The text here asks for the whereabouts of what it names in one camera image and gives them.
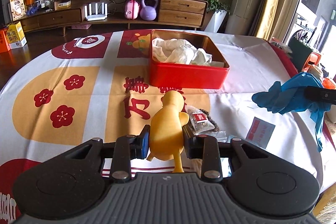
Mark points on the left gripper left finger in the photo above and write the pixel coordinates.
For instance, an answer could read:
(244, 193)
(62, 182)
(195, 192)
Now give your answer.
(139, 146)

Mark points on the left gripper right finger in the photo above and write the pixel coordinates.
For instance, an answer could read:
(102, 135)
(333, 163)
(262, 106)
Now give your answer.
(193, 144)

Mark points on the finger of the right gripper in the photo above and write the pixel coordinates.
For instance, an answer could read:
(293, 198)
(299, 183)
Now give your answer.
(316, 94)

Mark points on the clear bag with red label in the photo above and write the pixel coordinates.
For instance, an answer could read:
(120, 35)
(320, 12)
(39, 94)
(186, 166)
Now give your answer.
(199, 121)

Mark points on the yellow rubber duck toy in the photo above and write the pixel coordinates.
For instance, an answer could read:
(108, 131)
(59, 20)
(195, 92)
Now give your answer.
(166, 134)

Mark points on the blue cloth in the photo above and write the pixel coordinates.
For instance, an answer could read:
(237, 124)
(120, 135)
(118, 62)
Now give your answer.
(289, 97)

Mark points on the red white packet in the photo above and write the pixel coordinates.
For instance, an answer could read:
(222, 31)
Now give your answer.
(260, 132)

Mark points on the brown hair scrunchie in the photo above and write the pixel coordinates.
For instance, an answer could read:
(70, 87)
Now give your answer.
(216, 128)

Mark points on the dark green container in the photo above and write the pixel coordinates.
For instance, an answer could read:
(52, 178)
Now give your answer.
(300, 51)

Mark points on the red tin box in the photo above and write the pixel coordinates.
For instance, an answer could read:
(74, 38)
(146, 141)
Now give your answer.
(170, 75)

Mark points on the printed tablecloth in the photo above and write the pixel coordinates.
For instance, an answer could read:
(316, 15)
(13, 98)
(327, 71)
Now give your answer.
(98, 86)

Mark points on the white cloth in box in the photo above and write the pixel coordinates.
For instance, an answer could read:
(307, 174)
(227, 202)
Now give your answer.
(181, 51)

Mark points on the white plant pot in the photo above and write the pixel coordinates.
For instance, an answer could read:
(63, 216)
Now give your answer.
(215, 21)

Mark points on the purple kettlebell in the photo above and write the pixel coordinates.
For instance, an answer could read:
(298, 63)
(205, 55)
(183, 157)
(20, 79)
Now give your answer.
(148, 13)

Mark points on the white router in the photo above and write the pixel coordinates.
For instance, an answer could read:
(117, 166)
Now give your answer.
(96, 11)

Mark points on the wooden TV cabinet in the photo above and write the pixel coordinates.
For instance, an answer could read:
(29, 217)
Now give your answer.
(182, 13)

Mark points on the yellow box on floor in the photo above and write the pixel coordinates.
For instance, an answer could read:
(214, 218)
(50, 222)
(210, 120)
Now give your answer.
(15, 36)

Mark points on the cereal box on cabinet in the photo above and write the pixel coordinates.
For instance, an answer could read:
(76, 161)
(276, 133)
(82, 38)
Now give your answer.
(17, 9)

